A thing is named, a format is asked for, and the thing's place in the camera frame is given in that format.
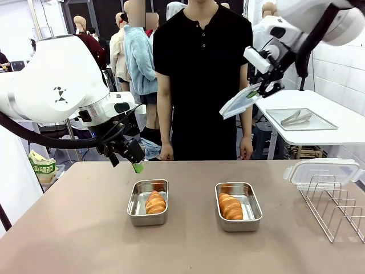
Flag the person in black shirt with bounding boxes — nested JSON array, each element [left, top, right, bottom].
[[152, 0, 254, 161]]

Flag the person's left forearm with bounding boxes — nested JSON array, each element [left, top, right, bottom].
[[240, 110, 254, 140]]

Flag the white side table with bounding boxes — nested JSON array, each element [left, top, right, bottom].
[[255, 88, 365, 159]]

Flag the blue cloth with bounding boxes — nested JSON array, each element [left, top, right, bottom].
[[141, 138, 162, 160]]

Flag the steel wire rack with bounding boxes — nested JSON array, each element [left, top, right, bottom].
[[298, 175, 365, 244]]

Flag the mannequin in beige shirt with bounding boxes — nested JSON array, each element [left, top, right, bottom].
[[109, 13, 132, 95]]

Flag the steel rectangular container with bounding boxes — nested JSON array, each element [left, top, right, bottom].
[[214, 182, 263, 232], [126, 179, 169, 227]]

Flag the steel tray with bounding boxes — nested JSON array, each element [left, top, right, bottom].
[[265, 107, 339, 131]]

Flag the yellow green snack bag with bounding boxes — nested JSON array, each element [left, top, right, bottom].
[[28, 150, 58, 183]]

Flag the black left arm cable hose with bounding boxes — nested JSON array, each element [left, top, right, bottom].
[[0, 111, 126, 150]]

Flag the mannequin in white shirt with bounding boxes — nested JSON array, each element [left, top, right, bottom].
[[252, 2, 280, 58]]

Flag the seated person in black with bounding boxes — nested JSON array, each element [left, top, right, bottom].
[[0, 51, 12, 72]]

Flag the golden croissant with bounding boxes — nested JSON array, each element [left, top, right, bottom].
[[218, 192, 244, 221], [145, 190, 167, 215]]

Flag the person's left hand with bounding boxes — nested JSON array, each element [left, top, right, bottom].
[[238, 137, 254, 160]]

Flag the steel tongs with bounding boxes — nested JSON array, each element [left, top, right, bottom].
[[281, 110, 313, 126]]

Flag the clear plastic snap lid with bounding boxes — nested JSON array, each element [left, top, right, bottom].
[[218, 82, 263, 120], [283, 158, 365, 191]]

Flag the person's right hand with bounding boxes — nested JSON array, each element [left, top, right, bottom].
[[160, 142, 175, 161]]

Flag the mannequin in dark red top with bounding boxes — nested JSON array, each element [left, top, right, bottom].
[[73, 15, 111, 75]]

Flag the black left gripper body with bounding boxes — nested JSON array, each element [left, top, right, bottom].
[[96, 110, 141, 156]]

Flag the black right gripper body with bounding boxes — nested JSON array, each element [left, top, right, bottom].
[[248, 57, 291, 85]]

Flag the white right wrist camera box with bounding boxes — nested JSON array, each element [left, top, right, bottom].
[[243, 46, 270, 74]]

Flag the person's right forearm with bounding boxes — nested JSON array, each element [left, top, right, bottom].
[[158, 96, 174, 145]]

